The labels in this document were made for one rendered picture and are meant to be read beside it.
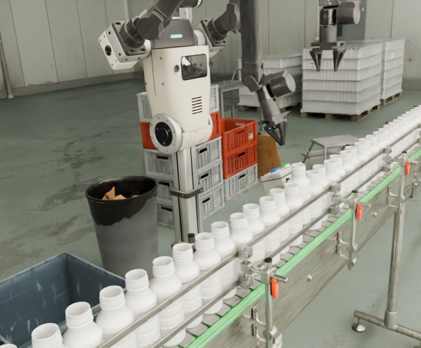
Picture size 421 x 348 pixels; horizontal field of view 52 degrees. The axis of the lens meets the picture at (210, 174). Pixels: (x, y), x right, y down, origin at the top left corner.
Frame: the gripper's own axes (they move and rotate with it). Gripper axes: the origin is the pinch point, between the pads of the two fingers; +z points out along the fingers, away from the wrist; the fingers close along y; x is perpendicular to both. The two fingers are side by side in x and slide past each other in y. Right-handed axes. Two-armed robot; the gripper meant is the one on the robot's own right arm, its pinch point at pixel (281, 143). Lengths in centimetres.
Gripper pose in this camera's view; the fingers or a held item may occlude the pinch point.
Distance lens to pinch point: 145.0
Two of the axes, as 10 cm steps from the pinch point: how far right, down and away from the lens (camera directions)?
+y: 6.3, -2.9, 7.2
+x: -7.0, 1.9, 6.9
